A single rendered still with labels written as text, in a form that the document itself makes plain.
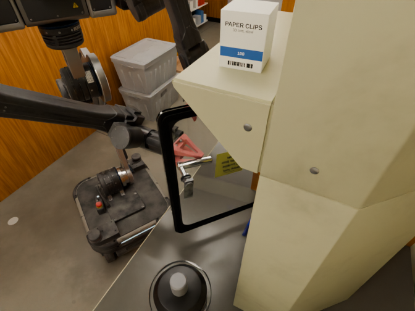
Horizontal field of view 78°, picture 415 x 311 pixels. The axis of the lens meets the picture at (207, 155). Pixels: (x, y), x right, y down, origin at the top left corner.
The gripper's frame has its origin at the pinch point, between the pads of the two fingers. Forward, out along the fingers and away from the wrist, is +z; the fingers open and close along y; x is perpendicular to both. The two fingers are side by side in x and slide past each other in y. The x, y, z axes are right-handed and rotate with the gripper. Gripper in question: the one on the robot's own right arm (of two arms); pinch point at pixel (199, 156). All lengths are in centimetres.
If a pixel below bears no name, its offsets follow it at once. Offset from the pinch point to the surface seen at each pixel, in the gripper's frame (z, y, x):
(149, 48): -148, -53, 168
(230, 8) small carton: 11.9, 37.3, -13.9
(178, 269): 9.6, -1.7, -26.0
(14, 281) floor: -110, -120, -38
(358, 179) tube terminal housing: 28.6, 25.5, -19.6
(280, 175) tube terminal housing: 21.5, 22.5, -19.7
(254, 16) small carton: 14.7, 37.0, -14.4
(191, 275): 12.2, -1.7, -25.8
